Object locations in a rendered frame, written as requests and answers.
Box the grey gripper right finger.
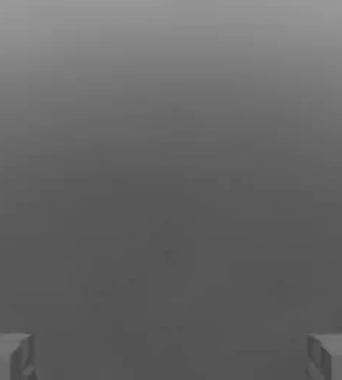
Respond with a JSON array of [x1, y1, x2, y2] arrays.
[[306, 332, 342, 380]]

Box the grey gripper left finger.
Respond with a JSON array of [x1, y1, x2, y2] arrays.
[[0, 332, 37, 380]]

